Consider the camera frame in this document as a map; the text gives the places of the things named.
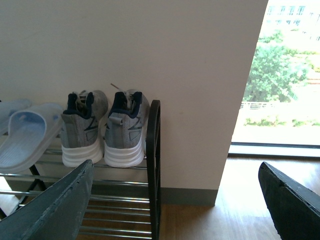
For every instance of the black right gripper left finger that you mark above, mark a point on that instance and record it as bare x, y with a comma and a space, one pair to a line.
55, 214

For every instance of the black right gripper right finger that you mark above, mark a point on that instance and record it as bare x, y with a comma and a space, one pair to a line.
294, 208

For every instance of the grey knit sneaker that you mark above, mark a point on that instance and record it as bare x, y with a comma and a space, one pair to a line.
126, 126
82, 122

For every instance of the light blue slide sandal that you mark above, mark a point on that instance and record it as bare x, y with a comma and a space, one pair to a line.
8, 108
30, 132

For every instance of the black metal shoe rack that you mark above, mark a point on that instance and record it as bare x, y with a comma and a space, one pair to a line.
124, 203

